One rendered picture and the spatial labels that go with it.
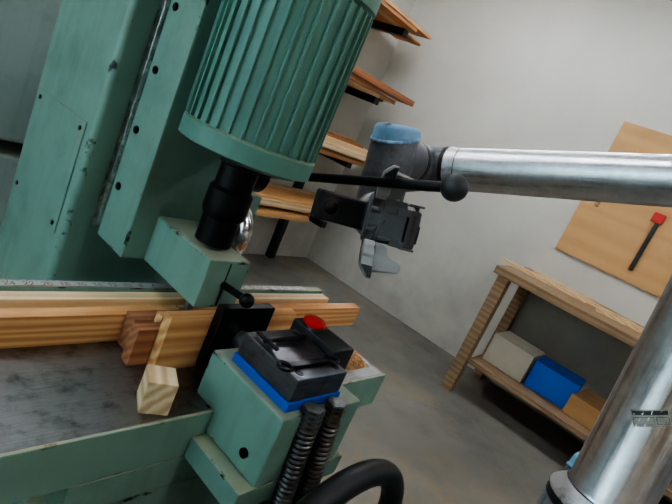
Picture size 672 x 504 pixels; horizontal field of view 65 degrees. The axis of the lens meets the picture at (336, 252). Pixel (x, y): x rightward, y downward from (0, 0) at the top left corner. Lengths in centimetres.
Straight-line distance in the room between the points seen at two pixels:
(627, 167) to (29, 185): 96
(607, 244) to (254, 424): 332
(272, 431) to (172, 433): 12
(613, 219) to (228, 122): 332
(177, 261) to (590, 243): 328
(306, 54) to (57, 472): 49
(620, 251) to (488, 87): 150
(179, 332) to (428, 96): 387
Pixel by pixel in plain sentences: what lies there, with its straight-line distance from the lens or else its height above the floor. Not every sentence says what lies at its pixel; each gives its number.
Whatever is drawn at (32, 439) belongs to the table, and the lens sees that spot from 56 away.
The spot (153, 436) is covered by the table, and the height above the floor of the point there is 88.
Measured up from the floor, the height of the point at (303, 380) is 100.
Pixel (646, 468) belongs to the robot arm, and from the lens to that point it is 85.
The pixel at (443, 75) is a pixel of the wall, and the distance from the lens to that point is 439.
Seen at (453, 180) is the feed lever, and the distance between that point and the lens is 65.
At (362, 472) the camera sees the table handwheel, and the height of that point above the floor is 95.
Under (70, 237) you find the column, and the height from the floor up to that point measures 95.
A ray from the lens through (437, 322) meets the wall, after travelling 412.
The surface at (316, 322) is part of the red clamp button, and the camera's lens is 65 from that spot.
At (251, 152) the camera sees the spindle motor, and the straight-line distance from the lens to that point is 61.
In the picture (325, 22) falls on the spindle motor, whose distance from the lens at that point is 62.
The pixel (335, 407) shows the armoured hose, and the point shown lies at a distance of 61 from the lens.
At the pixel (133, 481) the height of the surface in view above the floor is 82.
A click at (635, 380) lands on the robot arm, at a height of 110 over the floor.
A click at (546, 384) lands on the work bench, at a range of 344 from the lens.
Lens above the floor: 126
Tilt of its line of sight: 13 degrees down
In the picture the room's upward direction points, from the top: 24 degrees clockwise
